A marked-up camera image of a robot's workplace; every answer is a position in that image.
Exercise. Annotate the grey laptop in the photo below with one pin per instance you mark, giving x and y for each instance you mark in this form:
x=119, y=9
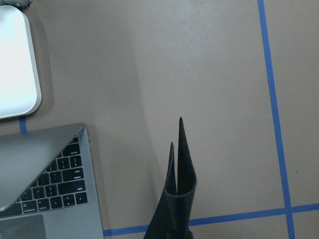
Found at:
x=47, y=185

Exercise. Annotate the blue tape grid lines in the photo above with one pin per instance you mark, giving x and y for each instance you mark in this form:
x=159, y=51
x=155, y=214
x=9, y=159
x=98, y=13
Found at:
x=243, y=75

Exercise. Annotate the white desk lamp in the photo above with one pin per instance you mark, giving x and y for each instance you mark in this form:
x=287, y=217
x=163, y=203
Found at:
x=20, y=92

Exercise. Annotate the black mouse pad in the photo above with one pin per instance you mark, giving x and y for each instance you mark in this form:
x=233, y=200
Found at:
x=171, y=217

